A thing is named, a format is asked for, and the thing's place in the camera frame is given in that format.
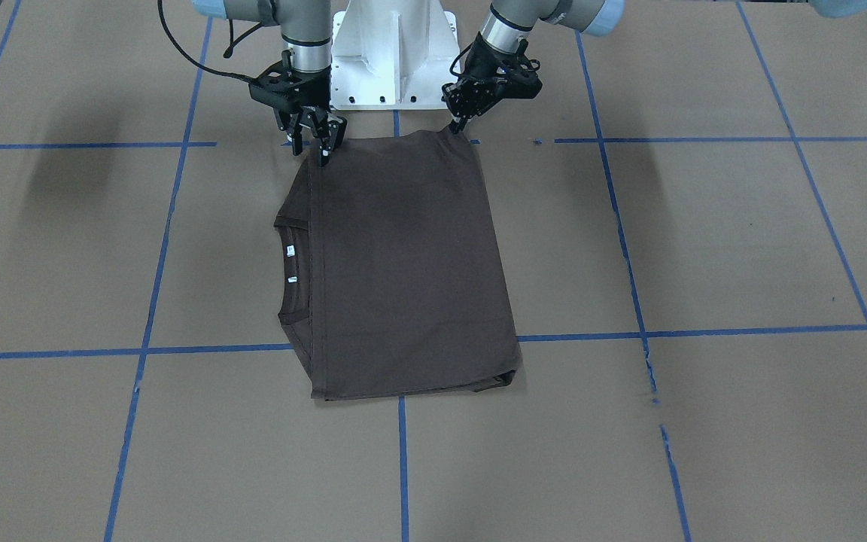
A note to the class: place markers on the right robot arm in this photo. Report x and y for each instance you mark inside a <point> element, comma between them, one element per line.
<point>305,29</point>

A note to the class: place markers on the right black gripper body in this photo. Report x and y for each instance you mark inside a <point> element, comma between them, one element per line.
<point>314,120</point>

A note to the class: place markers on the white central pillar base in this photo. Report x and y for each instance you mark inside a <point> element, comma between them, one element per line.
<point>392,55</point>

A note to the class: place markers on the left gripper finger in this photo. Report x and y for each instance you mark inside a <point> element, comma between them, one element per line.
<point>458,122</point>

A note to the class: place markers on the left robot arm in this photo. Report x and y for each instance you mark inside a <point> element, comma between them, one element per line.
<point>508,20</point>

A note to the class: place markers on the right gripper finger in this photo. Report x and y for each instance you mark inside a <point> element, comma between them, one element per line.
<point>330,133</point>
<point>295,136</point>

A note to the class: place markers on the dark brown t-shirt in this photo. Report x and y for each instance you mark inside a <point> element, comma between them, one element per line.
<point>393,280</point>

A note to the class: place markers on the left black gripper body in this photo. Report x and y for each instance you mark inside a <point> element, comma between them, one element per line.
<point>481,80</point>

